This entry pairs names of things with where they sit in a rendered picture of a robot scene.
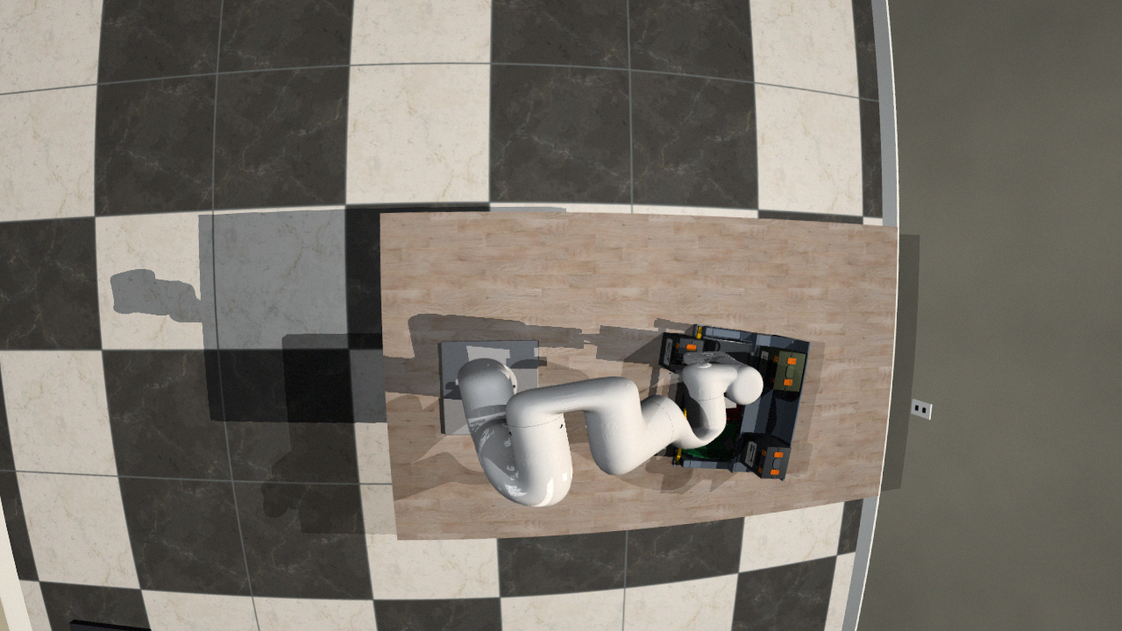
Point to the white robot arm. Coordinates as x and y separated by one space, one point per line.
621 435

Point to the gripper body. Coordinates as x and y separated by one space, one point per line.
702 356

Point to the yellow bar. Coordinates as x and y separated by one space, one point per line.
698 335

